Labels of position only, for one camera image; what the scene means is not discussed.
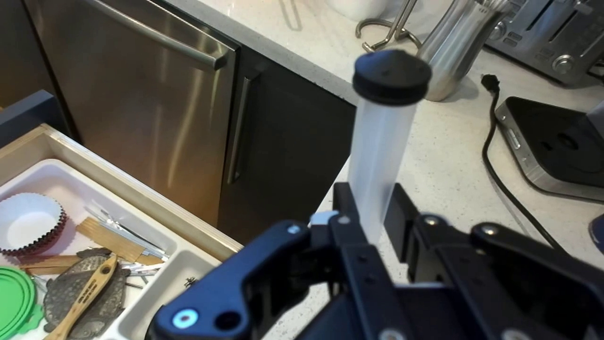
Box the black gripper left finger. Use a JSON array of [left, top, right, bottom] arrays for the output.
[[145, 181, 405, 340]]

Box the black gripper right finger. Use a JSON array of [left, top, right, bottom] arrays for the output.
[[381, 181, 604, 340]]

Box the translucent syringe with black cap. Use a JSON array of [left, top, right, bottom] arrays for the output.
[[345, 49, 434, 249]]

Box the black flat kitchen scale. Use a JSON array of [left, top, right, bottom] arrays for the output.
[[492, 95, 604, 204]]

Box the flat wooden stick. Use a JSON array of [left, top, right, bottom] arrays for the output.
[[73, 215, 166, 266]]

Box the wooden drawer with dark front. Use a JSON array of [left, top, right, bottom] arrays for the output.
[[0, 89, 245, 340]]

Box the grey felt trivet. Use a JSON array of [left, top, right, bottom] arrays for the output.
[[41, 246, 132, 340]]

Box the short wooden stick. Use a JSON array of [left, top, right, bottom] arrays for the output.
[[17, 251, 84, 276]]

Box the red fluted cupcake liner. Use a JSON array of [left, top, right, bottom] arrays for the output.
[[0, 191, 67, 257]]

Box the green round silicone lid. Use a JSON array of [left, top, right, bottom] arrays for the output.
[[0, 265, 45, 340]]

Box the stainless steel dishwasher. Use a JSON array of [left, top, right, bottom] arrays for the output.
[[20, 0, 237, 229]]

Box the tall steel canister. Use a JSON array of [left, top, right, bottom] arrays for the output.
[[419, 0, 505, 104]]

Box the silver toaster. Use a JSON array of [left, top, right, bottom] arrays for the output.
[[483, 0, 604, 89]]

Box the black power cable with plug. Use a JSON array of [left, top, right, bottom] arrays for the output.
[[479, 72, 570, 255]]

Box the dark cabinet door with handle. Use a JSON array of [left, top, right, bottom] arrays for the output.
[[215, 45, 358, 246]]

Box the wooden handled pastry brush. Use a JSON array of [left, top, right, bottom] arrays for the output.
[[41, 249, 120, 340]]

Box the metal wire stand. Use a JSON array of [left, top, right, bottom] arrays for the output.
[[352, 0, 424, 55]]

